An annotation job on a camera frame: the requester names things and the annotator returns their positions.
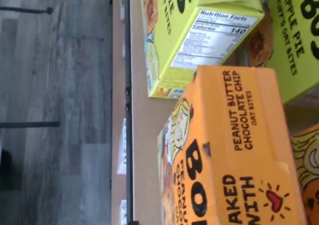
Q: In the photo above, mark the orange Bobo's peanut butter box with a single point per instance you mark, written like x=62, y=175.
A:
x=236, y=147
x=309, y=172

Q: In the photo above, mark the dark floor object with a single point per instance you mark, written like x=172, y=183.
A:
x=5, y=170

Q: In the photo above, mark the white patterned carton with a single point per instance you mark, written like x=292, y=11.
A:
x=122, y=147
x=123, y=210

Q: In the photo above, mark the black metal shelf rack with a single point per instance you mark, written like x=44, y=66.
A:
x=127, y=110

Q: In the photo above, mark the green Bobo's apple pie box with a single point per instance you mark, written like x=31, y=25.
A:
x=199, y=48
x=294, y=35

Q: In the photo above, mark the black floor stand leg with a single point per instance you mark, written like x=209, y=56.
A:
x=25, y=10
x=30, y=124

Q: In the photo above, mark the wooden shelf board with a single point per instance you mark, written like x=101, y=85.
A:
x=140, y=135

